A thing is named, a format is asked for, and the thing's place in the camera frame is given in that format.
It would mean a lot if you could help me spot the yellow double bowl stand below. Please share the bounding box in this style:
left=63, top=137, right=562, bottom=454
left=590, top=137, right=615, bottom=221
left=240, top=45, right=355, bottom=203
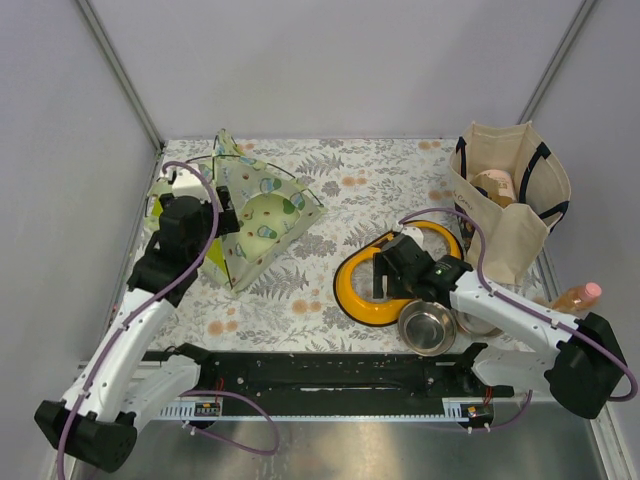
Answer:
left=333, top=219, right=464, bottom=329

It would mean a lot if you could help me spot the avocado print cushion mat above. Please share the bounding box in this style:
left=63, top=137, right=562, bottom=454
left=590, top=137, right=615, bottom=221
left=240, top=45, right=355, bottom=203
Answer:
left=234, top=193, right=300, bottom=263

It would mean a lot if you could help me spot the green avocado pet tent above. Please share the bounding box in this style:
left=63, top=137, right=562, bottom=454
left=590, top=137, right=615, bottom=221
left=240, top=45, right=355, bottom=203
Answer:
left=144, top=128, right=329, bottom=295

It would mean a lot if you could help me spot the steel pet bowl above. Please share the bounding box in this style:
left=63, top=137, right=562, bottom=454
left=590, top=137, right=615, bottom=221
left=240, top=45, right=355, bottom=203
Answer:
left=453, top=310, right=503, bottom=338
left=397, top=300, right=457, bottom=357

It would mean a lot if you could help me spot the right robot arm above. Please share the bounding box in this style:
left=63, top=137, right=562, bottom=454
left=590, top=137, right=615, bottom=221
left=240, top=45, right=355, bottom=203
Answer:
left=373, top=234, right=628, bottom=419

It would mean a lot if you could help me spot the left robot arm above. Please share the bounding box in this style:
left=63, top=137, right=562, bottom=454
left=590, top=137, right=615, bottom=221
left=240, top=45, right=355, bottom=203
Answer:
left=34, top=187, right=239, bottom=473

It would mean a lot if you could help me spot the floral table mat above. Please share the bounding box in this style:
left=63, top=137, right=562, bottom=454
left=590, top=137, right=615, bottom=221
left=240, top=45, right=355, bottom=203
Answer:
left=151, top=139, right=457, bottom=353

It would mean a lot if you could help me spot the beige canvas tote bag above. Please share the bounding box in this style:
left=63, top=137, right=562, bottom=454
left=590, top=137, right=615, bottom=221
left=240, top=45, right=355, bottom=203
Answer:
left=450, top=123, right=571, bottom=285

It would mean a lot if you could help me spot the pink cap plastic bottle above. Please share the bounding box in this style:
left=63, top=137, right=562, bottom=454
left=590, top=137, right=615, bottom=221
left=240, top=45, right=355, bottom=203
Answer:
left=551, top=282, right=602, bottom=314

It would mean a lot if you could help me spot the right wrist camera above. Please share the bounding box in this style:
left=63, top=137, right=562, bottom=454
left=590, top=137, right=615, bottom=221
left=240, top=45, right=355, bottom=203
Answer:
left=399, top=225, right=424, bottom=248

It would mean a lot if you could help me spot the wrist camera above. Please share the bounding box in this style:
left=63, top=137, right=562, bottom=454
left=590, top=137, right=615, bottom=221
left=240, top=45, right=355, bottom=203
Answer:
left=170, top=168, right=210, bottom=201
left=399, top=225, right=424, bottom=248

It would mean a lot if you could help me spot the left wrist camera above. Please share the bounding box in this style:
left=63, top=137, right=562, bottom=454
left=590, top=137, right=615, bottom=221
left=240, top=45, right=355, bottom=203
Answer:
left=170, top=168, right=210, bottom=201

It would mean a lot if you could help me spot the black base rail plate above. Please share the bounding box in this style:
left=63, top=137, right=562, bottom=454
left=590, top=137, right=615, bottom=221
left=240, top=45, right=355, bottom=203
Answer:
left=144, top=351, right=516, bottom=419

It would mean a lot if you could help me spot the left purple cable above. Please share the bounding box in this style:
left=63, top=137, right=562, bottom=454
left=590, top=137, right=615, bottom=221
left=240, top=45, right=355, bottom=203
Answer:
left=56, top=160, right=280, bottom=480

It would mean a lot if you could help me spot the white slotted cable duct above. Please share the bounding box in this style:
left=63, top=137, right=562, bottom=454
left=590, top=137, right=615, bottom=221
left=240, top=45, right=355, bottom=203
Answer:
left=155, top=398, right=223, bottom=422

